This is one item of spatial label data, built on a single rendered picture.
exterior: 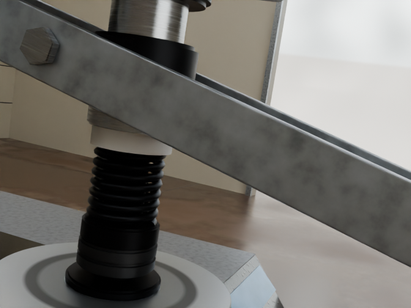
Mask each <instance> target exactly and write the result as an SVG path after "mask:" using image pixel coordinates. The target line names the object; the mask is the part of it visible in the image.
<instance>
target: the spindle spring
mask: <svg viewBox="0 0 411 308"><path fill-rule="evenodd" d="M94 153H95V154H96V155H98V156H97V157H95V158H94V159H93V161H92V162H93V163H94V164H95V165H96V166H95V167H93V168H92V169H91V170H92V174H94V175H95V176H93V177H91V179H90V182H91V183H92V185H93V186H91V187H90V188H89V193H90V194H91V195H92V196H89V198H88V200H87V201H88V203H89V206H88V207H87V208H86V211H87V213H88V214H89V215H90V216H92V217H93V218H96V219H99V220H102V221H108V222H116V223H129V224H130V223H140V222H146V224H148V225H152V226H155V225H156V224H157V220H156V217H157V216H158V209H157V207H158V206H159V204H160V201H159V199H158V198H159V197H160V196H161V191H160V188H161V186H162V185H163V184H162V181H161V178H163V176H164V172H163V171H162V169H163V168H164V167H165V162H164V161H163V159H165V158H166V155H141V154H134V153H125V152H117V151H112V150H108V149H105V148H101V147H96V148H95V149H94ZM109 159H112V160H121V161H134V162H151V163H153V164H130V163H118V162H114V161H109ZM108 169H112V170H116V171H126V172H151V174H150V173H148V174H124V173H118V172H110V171H108ZM106 180H113V181H118V182H132V183H146V182H147V184H145V185H129V184H121V183H111V182H108V181H106ZM149 182H151V183H149ZM106 189H107V190H111V191H119V192H126V193H144V192H146V193H145V194H118V193H113V192H106V191H105V190H106ZM149 192H150V193H149ZM103 200H108V201H112V202H122V203H144V204H141V205H121V204H114V203H108V202H103ZM101 210H106V211H113V212H119V213H142V214H113V213H107V212H103V211H101Z"/></svg>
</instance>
